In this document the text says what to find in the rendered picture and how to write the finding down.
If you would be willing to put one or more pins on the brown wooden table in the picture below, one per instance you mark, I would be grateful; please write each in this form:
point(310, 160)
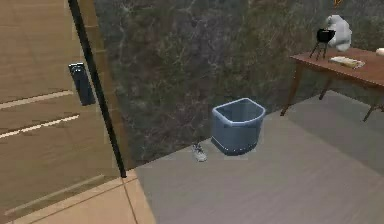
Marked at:
point(370, 70)

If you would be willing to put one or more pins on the blue waste bin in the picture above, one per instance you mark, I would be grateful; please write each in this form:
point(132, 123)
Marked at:
point(236, 130)

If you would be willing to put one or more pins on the white rock sculpture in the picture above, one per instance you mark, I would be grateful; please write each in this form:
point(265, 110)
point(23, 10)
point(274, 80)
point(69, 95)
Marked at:
point(340, 32)

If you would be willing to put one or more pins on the brown wooden room door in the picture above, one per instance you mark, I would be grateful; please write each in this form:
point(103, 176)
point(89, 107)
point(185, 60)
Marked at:
point(40, 140)

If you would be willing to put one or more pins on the pale flat book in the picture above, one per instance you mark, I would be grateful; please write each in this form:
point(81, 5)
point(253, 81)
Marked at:
point(346, 62)

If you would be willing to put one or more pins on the grey sneaker shoe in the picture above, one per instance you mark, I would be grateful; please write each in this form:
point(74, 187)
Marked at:
point(199, 152)

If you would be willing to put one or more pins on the small white object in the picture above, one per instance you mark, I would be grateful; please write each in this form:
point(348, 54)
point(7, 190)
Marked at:
point(380, 51)

